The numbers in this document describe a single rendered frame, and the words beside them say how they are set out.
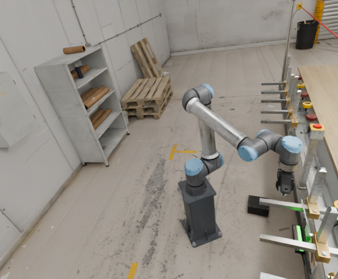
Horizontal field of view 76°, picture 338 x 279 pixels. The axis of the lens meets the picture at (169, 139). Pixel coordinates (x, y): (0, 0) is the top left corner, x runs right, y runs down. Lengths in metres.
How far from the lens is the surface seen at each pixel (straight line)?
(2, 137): 2.49
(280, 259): 2.30
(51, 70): 2.95
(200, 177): 1.74
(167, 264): 2.25
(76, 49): 3.30
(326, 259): 1.39
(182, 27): 8.71
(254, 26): 8.63
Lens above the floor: 2.00
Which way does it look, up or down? 34 degrees down
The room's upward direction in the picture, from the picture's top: 11 degrees counter-clockwise
